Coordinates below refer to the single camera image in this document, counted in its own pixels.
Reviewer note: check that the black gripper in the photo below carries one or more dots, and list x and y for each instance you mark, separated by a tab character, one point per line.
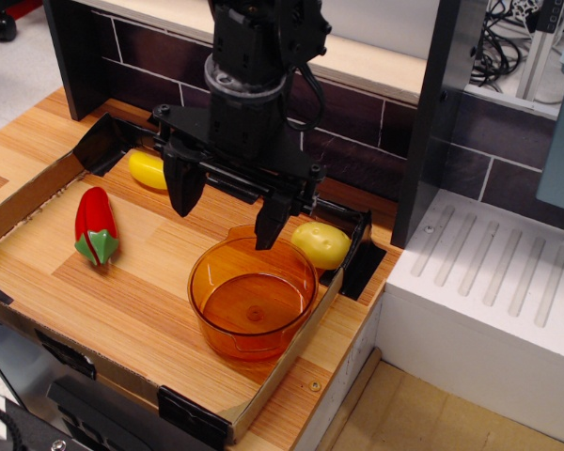
242	141

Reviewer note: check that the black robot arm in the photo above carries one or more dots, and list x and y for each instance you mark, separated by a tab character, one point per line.
259	43

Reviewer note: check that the orange transparent plastic pot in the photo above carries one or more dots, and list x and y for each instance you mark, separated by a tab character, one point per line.
250	303

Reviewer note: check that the cardboard fence with black tape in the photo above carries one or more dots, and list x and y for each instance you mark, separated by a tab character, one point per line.
131	316

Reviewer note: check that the yellow toy potato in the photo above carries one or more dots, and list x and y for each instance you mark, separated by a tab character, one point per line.
325	245

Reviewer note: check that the red toy chili pepper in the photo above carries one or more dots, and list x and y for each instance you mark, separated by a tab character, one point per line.
96	233

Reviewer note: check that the brass screw in table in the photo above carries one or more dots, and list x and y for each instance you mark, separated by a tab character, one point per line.
315	386

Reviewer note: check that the black equipment at bottom left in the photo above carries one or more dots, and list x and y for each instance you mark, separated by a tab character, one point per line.
94	415

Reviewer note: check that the white toy sink drainboard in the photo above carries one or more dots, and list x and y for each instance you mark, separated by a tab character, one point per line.
475	306

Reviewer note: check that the dark grey vertical panel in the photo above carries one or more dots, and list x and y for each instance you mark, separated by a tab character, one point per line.
454	44

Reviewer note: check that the black chair caster wheel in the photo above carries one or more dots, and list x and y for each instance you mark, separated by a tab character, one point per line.
8	27

